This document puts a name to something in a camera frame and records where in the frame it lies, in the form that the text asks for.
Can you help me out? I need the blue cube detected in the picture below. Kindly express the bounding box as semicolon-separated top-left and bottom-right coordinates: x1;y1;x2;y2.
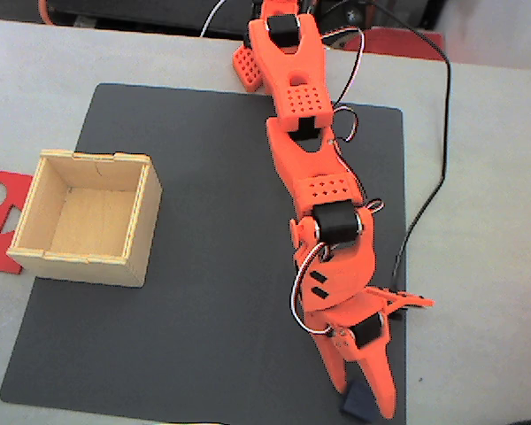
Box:
338;379;376;421

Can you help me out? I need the open wooden box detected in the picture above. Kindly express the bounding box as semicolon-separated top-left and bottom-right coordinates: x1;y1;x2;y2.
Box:
6;149;164;289

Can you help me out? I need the dark grey mat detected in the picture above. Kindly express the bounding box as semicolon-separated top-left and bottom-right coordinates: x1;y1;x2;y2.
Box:
0;82;408;425

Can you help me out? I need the red board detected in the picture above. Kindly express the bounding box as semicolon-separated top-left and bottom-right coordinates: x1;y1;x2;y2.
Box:
366;26;446;61

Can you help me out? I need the black table clamp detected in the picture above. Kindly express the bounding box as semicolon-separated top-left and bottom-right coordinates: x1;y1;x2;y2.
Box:
313;0;375;50

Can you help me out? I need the black equipment case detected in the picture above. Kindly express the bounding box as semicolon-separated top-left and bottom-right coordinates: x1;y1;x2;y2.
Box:
43;0;260;41

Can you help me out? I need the white servo wire loop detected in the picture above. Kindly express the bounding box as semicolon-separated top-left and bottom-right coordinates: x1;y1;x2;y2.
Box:
290;241;335;336

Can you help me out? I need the black camera cable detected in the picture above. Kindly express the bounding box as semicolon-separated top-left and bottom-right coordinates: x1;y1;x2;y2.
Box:
366;0;452;296

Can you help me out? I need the white red servo wire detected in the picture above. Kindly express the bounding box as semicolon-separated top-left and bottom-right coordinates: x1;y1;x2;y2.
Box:
320;26;366;143

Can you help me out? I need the thin white cable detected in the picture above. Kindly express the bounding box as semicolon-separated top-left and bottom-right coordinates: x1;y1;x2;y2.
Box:
199;0;227;39

